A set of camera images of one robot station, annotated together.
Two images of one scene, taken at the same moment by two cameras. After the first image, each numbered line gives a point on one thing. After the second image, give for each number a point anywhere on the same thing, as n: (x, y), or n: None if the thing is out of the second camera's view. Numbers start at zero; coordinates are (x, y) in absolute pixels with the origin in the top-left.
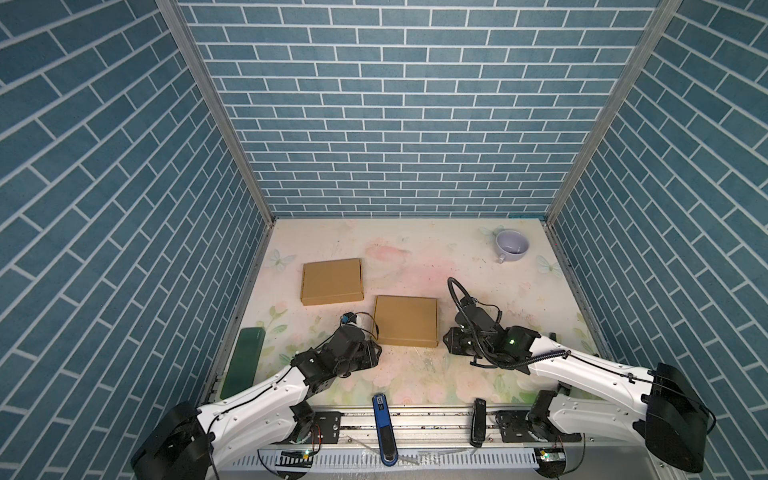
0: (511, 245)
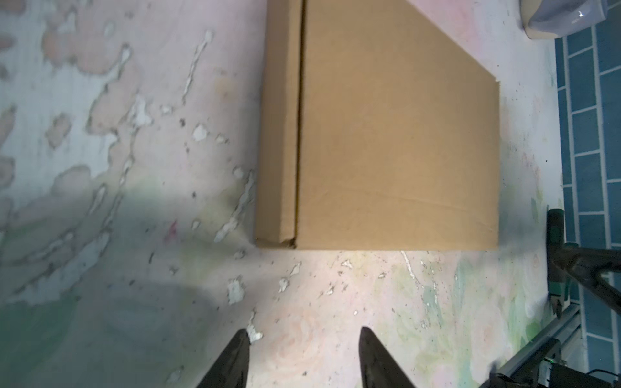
0: (555, 18)
